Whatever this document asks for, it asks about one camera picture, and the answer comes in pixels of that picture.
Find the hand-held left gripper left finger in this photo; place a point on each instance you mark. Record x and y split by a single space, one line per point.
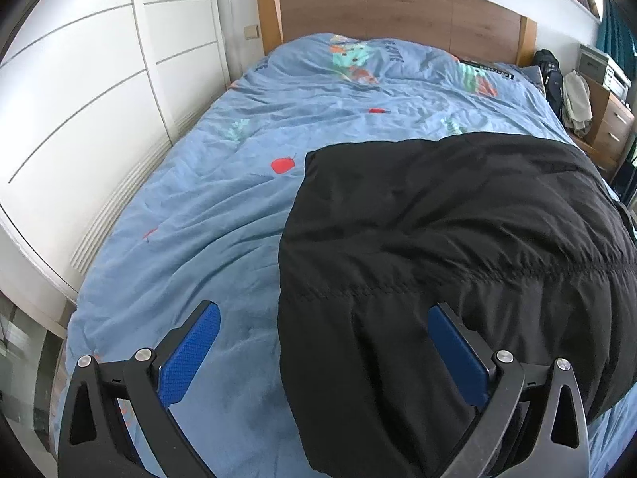
186 358

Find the white cloth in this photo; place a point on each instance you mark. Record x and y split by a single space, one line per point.
578 102

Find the black puffer jacket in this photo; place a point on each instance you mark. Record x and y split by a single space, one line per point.
448 239

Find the white box device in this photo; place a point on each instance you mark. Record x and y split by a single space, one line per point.
602 64

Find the wooden headboard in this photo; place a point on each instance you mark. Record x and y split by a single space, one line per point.
388 10

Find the blue printed duvet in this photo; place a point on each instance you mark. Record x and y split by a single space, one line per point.
214 199

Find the teal curtain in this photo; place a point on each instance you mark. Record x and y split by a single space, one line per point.
617 30

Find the dark backpack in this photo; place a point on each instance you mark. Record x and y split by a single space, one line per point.
551 79

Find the white wardrobe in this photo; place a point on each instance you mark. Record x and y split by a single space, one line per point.
89 84

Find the beige wall switch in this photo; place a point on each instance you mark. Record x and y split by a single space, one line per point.
252 31

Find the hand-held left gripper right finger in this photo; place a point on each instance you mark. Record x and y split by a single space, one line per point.
460 358

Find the wooden nightstand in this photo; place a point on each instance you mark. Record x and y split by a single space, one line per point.
612 124

